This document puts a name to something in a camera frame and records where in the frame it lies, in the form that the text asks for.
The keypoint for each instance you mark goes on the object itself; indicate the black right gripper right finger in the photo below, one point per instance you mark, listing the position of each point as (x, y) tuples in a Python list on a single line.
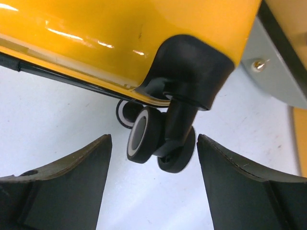
[(245, 195)]

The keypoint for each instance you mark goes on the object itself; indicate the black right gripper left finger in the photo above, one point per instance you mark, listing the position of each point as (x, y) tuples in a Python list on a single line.
[(63, 195)]

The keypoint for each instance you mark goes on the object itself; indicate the yellow Pikachu suitcase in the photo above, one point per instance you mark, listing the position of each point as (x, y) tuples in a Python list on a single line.
[(164, 60)]

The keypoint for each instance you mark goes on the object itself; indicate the yellow plastic basket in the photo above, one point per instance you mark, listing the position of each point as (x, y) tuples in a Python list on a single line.
[(300, 127)]

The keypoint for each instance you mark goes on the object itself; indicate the white pastel mini drawer cabinet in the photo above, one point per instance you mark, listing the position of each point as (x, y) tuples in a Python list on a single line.
[(276, 52)]

